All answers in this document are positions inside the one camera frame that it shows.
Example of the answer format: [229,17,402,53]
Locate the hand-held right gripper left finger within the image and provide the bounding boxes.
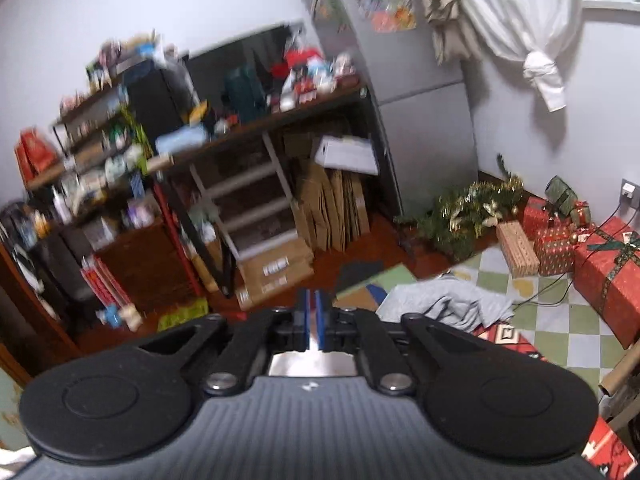
[137,289,315,397]

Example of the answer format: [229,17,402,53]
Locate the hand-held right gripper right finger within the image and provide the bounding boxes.
[315,289,482,397]

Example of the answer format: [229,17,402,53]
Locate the coloured paper sheets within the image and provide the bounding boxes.
[335,260,417,311]

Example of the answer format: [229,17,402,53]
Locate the green plastic stool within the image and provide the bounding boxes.
[157,297,209,333]

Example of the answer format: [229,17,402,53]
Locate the stack of flattened cardboard boxes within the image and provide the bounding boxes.
[235,120,372,311]

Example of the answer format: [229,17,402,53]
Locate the white drawer unit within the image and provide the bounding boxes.
[190,132,302,262]

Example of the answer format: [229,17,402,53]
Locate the grey garment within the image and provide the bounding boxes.
[375,280,515,334]

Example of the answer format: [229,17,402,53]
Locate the wooden drawer cabinet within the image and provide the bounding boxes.
[95,220,202,307]

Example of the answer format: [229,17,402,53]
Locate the white cardboard box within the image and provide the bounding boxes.
[313,135,380,176]

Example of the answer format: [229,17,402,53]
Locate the christmas garland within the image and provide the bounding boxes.
[395,155,526,261]

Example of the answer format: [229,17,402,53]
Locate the red patterned blanket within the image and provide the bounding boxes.
[472,322,638,480]

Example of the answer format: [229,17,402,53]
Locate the tall red box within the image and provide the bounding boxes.
[80,256,118,311]
[92,255,134,308]

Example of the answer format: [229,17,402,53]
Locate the brown patterned gift box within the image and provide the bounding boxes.
[496,221,540,279]

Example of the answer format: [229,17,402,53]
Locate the grey refrigerator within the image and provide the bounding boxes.
[295,0,479,217]

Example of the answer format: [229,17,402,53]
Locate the green checkered mat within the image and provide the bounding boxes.
[440,247,628,402]

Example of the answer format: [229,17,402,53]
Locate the small red gift box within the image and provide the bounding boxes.
[533,225,577,277]

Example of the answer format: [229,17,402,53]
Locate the black monitor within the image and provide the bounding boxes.
[185,22,307,127]

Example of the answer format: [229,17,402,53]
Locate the green gift box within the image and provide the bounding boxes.
[545,176,582,217]

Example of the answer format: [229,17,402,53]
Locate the cluttered shelf rack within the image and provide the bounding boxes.
[15,35,201,311]

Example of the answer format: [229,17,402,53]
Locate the large red gift box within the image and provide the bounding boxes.
[572,217,640,350]

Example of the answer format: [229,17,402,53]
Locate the cardboard tube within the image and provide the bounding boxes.
[599,354,640,397]

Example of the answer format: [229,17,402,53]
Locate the beige cloth bag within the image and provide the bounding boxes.
[417,0,483,64]

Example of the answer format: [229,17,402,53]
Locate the white curtain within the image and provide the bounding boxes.
[445,0,587,113]

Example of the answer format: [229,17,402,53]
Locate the black cable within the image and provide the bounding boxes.
[510,230,603,307]

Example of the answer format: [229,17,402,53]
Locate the wall socket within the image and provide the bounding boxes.
[619,178,640,216]

